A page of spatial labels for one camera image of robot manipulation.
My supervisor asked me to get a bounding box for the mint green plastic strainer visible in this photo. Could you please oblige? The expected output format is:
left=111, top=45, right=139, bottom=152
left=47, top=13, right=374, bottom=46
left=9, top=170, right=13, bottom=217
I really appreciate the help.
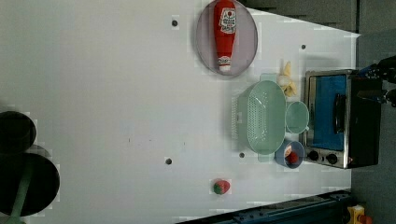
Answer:
left=233, top=74, right=286, bottom=157

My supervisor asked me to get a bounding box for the toy strawberry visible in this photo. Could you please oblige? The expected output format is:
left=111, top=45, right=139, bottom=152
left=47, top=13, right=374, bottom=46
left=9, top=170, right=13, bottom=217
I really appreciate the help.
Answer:
left=213, top=179, right=231, bottom=195

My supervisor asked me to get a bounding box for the grey round plate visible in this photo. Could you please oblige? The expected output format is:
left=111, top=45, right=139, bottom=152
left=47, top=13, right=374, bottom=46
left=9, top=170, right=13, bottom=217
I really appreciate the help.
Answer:
left=195, top=0, right=258, bottom=77

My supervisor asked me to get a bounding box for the peeled toy banana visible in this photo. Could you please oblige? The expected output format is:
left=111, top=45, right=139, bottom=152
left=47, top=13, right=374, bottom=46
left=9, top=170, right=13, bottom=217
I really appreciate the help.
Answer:
left=276, top=62, right=297, bottom=97

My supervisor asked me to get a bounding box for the red ketchup bottle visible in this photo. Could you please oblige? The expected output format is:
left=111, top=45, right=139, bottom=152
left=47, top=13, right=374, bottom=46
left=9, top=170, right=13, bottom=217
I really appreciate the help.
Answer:
left=213, top=0, right=236, bottom=73

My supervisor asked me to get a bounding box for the mint green small bowl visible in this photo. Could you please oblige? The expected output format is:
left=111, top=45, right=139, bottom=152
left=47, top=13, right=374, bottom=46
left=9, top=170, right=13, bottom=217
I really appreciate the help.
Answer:
left=285, top=101, right=309, bottom=134

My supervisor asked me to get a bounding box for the black silver toaster oven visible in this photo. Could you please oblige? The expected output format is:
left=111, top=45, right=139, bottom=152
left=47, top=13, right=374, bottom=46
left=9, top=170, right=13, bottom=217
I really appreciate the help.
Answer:
left=303, top=69, right=382, bottom=169

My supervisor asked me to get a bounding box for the blue metal frame rail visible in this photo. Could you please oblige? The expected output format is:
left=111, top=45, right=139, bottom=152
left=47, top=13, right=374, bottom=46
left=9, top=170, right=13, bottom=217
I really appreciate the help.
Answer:
left=178, top=190, right=354, bottom=224

